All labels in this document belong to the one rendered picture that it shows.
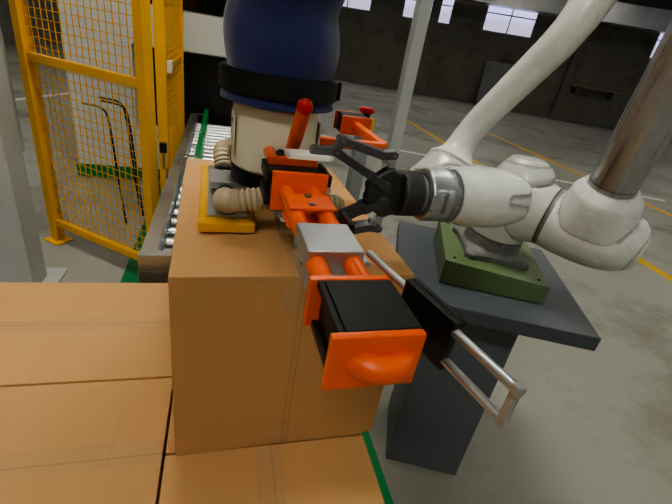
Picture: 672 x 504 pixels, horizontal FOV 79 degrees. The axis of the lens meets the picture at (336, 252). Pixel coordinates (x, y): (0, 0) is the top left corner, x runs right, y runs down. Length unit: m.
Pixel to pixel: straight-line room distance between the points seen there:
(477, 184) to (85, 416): 0.86
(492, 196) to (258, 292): 0.41
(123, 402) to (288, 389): 0.38
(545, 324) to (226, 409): 0.76
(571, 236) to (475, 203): 0.45
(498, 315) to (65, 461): 0.95
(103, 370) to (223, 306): 0.49
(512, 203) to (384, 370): 0.50
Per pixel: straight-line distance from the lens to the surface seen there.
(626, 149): 1.04
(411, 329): 0.32
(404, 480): 1.61
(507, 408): 0.33
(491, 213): 0.73
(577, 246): 1.12
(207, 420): 0.84
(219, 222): 0.75
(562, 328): 1.15
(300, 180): 0.60
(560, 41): 0.87
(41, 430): 1.02
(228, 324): 0.69
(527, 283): 1.18
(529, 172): 1.13
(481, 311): 1.08
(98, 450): 0.95
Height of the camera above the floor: 1.28
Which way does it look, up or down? 27 degrees down
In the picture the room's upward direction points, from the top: 10 degrees clockwise
